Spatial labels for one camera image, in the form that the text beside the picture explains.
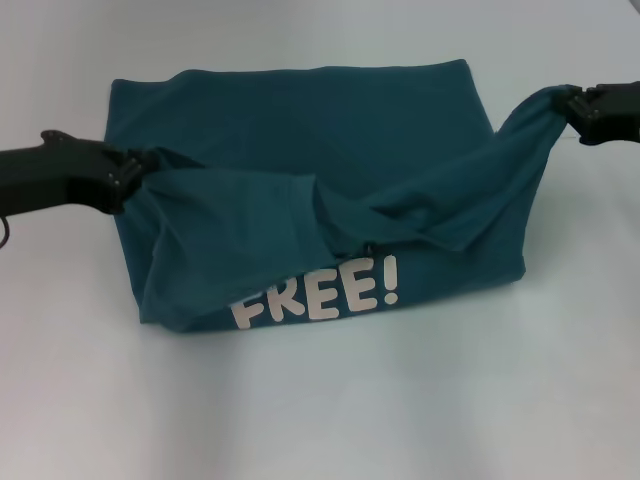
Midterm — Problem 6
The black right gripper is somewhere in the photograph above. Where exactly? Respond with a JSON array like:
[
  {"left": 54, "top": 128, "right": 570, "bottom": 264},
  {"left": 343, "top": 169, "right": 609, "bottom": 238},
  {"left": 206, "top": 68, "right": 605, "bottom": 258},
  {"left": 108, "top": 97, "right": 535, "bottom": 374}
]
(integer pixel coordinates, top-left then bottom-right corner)
[{"left": 566, "top": 80, "right": 640, "bottom": 147}]

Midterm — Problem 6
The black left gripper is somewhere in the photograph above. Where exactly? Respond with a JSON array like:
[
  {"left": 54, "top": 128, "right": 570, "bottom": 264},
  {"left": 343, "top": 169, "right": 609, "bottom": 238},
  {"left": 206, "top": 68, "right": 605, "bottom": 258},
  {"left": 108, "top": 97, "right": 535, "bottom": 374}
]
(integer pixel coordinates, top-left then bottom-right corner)
[{"left": 0, "top": 129, "right": 162, "bottom": 217}]

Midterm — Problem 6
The teal blue shirt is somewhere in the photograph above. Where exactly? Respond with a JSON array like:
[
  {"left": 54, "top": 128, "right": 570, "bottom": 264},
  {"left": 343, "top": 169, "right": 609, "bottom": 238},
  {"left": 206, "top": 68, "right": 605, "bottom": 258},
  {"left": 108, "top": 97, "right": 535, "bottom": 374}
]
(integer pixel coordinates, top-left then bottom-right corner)
[{"left": 102, "top": 58, "right": 582, "bottom": 334}]

